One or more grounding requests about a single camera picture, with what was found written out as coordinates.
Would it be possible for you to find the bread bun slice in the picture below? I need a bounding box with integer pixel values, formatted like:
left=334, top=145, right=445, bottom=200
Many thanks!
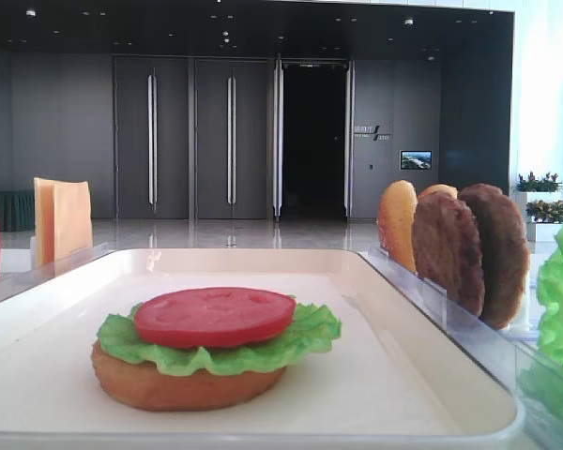
left=378, top=180, right=418, bottom=272
left=418, top=184, right=458, bottom=200

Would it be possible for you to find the middle dark double door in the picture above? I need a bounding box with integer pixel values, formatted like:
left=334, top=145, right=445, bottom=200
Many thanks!
left=195, top=60, right=268, bottom=219

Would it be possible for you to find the upper potted plant box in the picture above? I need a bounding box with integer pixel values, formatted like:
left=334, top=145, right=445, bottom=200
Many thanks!
left=515, top=172, right=563, bottom=206

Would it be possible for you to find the rear orange cheese slice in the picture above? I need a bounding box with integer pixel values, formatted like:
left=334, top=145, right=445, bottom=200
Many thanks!
left=34, top=177, right=54, bottom=266

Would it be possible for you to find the front orange cheese slice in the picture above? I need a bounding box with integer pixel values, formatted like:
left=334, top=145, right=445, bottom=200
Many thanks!
left=53, top=181, right=93, bottom=260

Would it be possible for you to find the clear acrylic right holder rack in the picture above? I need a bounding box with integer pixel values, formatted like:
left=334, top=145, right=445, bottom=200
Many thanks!
left=360, top=246, right=563, bottom=449

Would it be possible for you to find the lower potted plant box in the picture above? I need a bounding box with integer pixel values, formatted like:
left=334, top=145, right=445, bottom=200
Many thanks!
left=526, top=200, right=563, bottom=242

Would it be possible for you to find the front bread bun slice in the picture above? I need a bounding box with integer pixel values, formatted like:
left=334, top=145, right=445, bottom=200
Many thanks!
left=378, top=180, right=418, bottom=272

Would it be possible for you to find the red tomato slice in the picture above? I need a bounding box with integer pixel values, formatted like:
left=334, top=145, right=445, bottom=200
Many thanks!
left=134, top=287, right=297, bottom=349

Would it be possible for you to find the green lettuce leaf on bun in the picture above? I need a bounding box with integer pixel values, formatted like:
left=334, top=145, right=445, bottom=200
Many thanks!
left=98, top=304, right=342, bottom=377

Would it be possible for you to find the clear acrylic holder rack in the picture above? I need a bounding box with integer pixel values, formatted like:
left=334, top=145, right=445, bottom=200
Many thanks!
left=0, top=243, right=113, bottom=303
left=360, top=246, right=563, bottom=449

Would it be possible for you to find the rear brown meat patty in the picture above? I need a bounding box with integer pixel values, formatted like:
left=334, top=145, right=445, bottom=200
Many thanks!
left=458, top=184, right=529, bottom=329

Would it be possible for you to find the front brown meat patty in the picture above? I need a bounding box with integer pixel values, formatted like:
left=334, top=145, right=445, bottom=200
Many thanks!
left=412, top=191, right=485, bottom=317

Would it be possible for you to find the orange cheese slice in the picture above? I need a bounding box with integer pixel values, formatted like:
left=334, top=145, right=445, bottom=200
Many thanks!
left=53, top=181, right=93, bottom=260
left=34, top=177, right=54, bottom=266

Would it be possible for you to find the small wall screen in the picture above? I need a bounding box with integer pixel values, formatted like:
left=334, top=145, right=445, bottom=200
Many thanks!
left=400, top=151, right=433, bottom=170

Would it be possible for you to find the bottom bun slice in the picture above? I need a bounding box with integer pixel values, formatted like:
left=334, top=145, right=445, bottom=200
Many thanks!
left=91, top=342, right=285, bottom=412

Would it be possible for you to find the brown meat patty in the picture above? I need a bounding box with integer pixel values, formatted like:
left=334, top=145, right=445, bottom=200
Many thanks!
left=458, top=184, right=529, bottom=329
left=412, top=191, right=485, bottom=317

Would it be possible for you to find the green skirted table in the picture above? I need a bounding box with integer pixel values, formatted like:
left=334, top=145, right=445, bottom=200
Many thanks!
left=0, top=189, right=35, bottom=232

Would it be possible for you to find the dark double door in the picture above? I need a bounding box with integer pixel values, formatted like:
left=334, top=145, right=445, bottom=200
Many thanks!
left=114, top=57, right=189, bottom=219
left=195, top=60, right=268, bottom=219

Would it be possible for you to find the white plastic tray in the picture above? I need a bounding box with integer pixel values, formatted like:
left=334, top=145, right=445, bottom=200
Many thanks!
left=0, top=248, right=525, bottom=449

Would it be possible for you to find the rear bread bun slice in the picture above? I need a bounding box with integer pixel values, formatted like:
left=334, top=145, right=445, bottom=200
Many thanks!
left=418, top=184, right=458, bottom=200

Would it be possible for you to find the clear acrylic left holder rack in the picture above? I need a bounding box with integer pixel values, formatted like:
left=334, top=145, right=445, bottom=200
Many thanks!
left=0, top=243, right=113, bottom=303

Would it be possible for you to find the left dark double door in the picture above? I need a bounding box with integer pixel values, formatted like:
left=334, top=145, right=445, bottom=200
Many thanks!
left=114, top=57, right=189, bottom=219

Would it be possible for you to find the potted plant box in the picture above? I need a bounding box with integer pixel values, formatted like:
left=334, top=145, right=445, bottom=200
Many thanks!
left=526, top=200, right=563, bottom=242
left=515, top=172, right=563, bottom=206

